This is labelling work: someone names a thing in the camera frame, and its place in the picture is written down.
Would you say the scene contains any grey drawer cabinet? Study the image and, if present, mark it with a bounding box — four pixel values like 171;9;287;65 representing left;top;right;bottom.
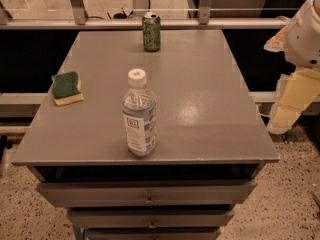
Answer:
12;30;278;240

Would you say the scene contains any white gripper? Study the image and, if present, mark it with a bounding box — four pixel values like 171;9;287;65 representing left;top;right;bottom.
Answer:
264;0;320;135

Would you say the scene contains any white cable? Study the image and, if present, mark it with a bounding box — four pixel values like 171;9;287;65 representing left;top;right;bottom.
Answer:
255;103;272;119

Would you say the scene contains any blue plastic water bottle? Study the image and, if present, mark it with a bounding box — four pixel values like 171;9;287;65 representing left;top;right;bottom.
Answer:
121;68;157;157

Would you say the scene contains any green soda can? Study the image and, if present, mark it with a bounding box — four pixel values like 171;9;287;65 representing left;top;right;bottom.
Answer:
142;12;161;52

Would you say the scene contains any green and yellow sponge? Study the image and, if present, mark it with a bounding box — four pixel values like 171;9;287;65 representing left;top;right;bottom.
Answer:
51;71;84;106

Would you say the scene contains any grey metal railing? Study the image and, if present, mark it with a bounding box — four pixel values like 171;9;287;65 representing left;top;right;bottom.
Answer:
0;0;289;30

